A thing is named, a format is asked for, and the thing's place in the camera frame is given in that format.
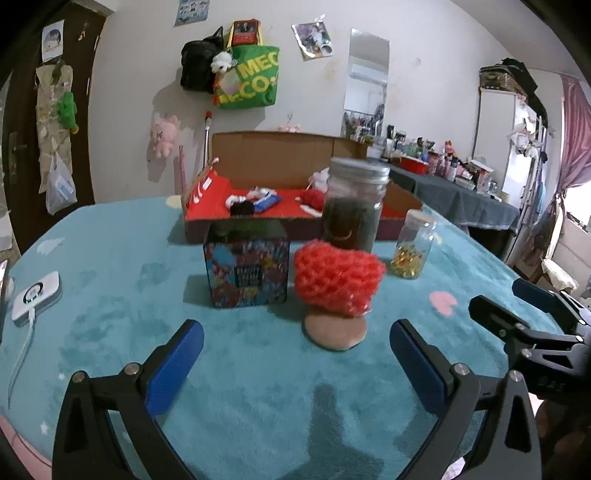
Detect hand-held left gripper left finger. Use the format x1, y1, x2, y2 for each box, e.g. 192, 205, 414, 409
52, 318, 205, 480

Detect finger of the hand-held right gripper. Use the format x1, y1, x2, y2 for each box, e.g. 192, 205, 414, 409
468, 295, 587, 354
512, 278, 591, 333

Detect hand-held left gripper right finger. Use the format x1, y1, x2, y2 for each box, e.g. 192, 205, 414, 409
389, 318, 542, 480

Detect beige round pad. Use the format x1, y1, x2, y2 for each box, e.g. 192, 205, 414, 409
302, 313, 368, 352

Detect red foam net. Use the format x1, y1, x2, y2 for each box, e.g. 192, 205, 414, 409
294, 240, 386, 318

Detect blue and white packet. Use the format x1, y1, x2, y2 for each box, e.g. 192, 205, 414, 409
252, 187, 282, 213

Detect cardboard box with red inside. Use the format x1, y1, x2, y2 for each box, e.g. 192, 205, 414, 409
182, 131, 423, 243

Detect small glass jar gold contents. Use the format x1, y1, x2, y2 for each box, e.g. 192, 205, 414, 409
390, 209, 437, 280

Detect colourful patterned tin box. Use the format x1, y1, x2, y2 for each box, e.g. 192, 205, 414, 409
203, 220, 291, 308

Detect side table with grey cloth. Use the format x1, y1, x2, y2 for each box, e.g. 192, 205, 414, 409
388, 164, 522, 236

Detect white charging device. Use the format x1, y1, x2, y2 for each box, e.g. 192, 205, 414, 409
11, 271, 62, 327

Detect pink curtain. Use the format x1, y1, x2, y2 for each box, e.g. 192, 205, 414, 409
538, 74, 591, 222

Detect white refrigerator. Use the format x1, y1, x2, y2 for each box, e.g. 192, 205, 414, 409
471, 88, 546, 264

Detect large glass jar dark contents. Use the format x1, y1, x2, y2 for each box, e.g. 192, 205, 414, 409
322, 157, 391, 254

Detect cluster of cosmetic bottles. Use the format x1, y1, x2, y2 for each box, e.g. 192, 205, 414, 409
344, 115, 509, 199

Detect clear plastic bag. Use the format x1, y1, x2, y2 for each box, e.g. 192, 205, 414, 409
45, 152, 78, 215

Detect dark bag on cabinet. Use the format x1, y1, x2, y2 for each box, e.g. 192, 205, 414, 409
479, 58, 539, 95

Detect stick with red tip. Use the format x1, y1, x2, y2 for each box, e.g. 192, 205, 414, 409
202, 110, 214, 174

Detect pink plush toy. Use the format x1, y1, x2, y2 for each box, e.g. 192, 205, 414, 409
152, 115, 181, 159

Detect beige hanging organizer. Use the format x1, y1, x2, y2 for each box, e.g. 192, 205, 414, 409
36, 65, 75, 195

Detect green plush toy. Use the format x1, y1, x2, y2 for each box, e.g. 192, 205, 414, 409
56, 91, 79, 134

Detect dark brown door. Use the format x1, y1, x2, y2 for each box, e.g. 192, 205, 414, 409
0, 0, 109, 259

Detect green tote bag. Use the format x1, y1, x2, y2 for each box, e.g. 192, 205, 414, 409
213, 44, 281, 110

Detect black bag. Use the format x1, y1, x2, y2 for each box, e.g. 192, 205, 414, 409
180, 28, 225, 92

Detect red hanging packet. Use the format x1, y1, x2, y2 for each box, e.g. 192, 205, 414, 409
229, 20, 259, 47

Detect paper picture on door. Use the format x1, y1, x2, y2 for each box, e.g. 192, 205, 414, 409
41, 21, 64, 63

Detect white charging cable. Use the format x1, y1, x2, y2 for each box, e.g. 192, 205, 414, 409
8, 308, 38, 409

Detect wall mirror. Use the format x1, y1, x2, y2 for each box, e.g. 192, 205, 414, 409
341, 28, 391, 139

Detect photo wall poster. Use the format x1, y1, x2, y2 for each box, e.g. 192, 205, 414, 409
292, 21, 333, 62

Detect blue wall poster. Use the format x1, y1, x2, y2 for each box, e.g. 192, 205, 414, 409
175, 0, 209, 26

